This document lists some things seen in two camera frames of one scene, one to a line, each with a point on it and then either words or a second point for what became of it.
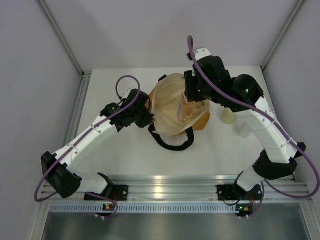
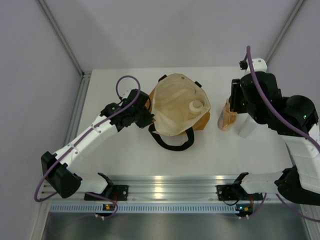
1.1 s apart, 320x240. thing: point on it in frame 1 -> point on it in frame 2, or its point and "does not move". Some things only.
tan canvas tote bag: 173,114 does not move
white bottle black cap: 244,130 does not move
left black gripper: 148,119 does not move
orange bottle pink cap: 186,109 -> 227,118
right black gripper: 190,80 -> 237,91
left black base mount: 112,192 does not move
